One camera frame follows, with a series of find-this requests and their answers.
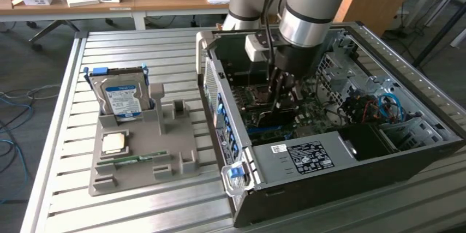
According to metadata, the blue expansion slot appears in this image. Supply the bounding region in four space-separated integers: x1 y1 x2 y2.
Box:
248 125 284 134

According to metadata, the grey floor cable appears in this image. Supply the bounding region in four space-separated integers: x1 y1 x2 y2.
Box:
0 84 61 100

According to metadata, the CPU socket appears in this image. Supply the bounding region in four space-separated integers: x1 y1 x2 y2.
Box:
245 85 273 105

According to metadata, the grey plastic parts rack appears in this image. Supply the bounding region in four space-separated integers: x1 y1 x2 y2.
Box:
88 82 204 198

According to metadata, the blue floor cable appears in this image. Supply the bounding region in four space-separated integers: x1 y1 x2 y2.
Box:
0 101 34 204

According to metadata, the black graphics card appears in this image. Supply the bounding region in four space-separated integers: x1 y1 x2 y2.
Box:
253 91 297 129

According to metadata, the grey power supply unit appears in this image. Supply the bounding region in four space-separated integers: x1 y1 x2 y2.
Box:
251 132 356 184

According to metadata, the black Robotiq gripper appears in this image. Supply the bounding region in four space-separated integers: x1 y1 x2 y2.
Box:
272 44 321 79

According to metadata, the blue data wire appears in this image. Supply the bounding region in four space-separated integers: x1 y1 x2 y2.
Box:
376 93 407 121

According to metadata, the blue case latch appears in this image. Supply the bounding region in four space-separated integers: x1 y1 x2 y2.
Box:
225 166 243 180

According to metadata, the green RAM stick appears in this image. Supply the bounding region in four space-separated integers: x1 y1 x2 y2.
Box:
96 151 171 166

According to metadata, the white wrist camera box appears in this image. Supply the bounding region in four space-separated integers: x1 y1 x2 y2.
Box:
244 33 280 62

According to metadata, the CPU chip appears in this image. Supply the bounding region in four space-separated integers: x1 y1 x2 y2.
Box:
100 134 127 154

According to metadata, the open black PC case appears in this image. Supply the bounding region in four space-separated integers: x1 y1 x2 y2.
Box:
195 21 466 228

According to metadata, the green motherboard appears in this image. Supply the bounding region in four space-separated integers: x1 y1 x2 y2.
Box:
231 69 328 146

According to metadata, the hard disk in blue carrier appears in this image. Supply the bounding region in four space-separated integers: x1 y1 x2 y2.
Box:
82 63 151 123

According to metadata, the multicolour power wire bundle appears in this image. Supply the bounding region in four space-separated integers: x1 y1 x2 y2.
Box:
341 95 379 124

